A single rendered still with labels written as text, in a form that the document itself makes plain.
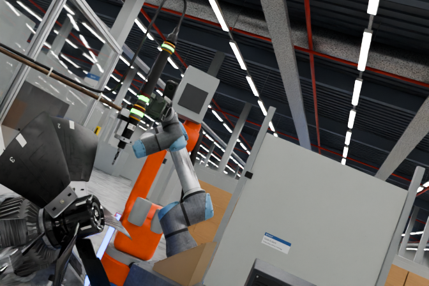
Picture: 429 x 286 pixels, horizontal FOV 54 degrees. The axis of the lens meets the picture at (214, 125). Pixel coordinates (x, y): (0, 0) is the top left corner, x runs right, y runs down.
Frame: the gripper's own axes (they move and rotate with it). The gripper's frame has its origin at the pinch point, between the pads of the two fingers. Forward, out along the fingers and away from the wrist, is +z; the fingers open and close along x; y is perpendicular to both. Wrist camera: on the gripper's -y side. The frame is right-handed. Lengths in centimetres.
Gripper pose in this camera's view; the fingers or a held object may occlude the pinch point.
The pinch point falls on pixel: (156, 93)
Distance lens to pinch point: 155.2
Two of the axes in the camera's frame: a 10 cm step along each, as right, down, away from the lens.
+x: -9.1, -3.8, 1.3
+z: -0.6, -1.9, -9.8
